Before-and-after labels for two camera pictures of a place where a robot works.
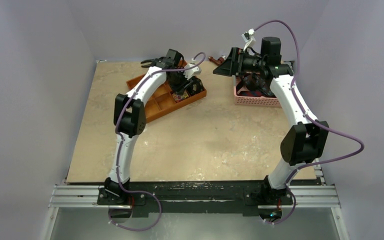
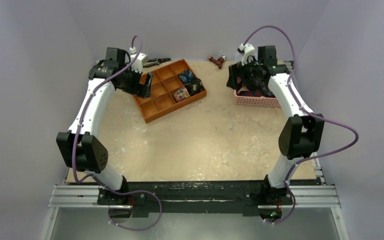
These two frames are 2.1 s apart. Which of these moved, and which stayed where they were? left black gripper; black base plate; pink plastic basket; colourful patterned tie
Moved: left black gripper
Stayed: black base plate; pink plastic basket; colourful patterned tie
